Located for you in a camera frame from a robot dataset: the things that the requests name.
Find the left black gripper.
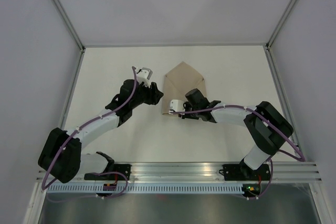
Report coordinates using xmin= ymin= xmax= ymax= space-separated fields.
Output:
xmin=130 ymin=80 xmax=164 ymax=109

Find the beige cloth napkin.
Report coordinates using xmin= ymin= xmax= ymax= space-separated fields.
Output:
xmin=161 ymin=61 xmax=207 ymax=115

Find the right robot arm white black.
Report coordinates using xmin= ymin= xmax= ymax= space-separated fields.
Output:
xmin=179 ymin=89 xmax=293 ymax=180

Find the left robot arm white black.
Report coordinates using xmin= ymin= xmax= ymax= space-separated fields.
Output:
xmin=38 ymin=79 xmax=164 ymax=183

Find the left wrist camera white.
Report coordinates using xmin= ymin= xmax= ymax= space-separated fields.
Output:
xmin=132 ymin=66 xmax=153 ymax=88

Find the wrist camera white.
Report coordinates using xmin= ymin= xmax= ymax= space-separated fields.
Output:
xmin=169 ymin=99 xmax=185 ymax=115
xmin=132 ymin=66 xmax=153 ymax=88

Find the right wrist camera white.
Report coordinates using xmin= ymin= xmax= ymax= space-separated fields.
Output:
xmin=169 ymin=99 xmax=185 ymax=115

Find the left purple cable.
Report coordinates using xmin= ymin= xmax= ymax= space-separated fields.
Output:
xmin=41 ymin=67 xmax=139 ymax=204

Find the purple cable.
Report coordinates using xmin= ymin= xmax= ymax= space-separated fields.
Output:
xmin=41 ymin=67 xmax=139 ymax=204
xmin=172 ymin=105 xmax=306 ymax=200

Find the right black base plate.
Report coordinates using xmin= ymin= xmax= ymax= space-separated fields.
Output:
xmin=218 ymin=162 xmax=271 ymax=182

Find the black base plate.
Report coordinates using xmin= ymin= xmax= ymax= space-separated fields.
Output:
xmin=84 ymin=164 xmax=131 ymax=182
xmin=218 ymin=162 xmax=271 ymax=182

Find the aluminium mounting rail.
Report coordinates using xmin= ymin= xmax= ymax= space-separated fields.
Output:
xmin=34 ymin=161 xmax=322 ymax=183

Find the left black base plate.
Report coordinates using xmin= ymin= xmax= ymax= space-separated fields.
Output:
xmin=84 ymin=164 xmax=131 ymax=182

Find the aluminium frame back bar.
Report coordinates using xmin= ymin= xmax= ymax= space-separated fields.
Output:
xmin=84 ymin=42 xmax=267 ymax=48

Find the aluminium frame right rail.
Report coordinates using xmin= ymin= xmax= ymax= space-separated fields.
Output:
xmin=263 ymin=45 xmax=304 ymax=154

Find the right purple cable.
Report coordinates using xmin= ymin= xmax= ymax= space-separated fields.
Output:
xmin=172 ymin=105 xmax=306 ymax=200

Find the white slotted cable duct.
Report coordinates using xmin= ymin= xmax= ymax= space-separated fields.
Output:
xmin=47 ymin=183 xmax=243 ymax=194

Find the aluminium frame post left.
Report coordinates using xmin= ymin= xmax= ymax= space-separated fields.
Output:
xmin=51 ymin=0 xmax=85 ymax=52

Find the aluminium frame post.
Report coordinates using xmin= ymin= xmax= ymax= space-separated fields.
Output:
xmin=51 ymin=0 xmax=85 ymax=52
xmin=265 ymin=0 xmax=299 ymax=50

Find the aluminium frame post right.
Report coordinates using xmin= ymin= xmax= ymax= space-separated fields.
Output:
xmin=265 ymin=0 xmax=299 ymax=50

